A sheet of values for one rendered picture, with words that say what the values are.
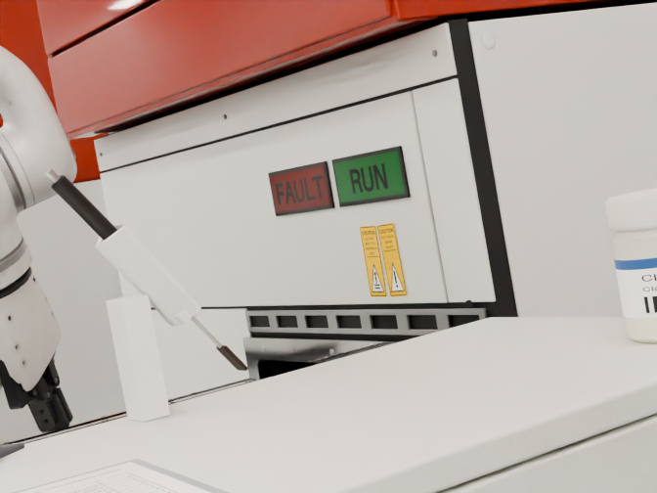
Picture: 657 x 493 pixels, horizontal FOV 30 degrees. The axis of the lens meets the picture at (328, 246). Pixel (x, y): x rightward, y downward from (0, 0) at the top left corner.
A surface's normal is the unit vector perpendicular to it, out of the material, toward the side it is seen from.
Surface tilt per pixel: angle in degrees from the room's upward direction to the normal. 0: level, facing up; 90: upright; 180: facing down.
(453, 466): 90
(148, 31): 90
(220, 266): 90
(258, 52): 90
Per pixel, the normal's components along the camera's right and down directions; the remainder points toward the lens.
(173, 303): -0.04, 0.47
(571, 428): 0.53, -0.05
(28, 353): 0.95, -0.07
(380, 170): -0.83, 0.18
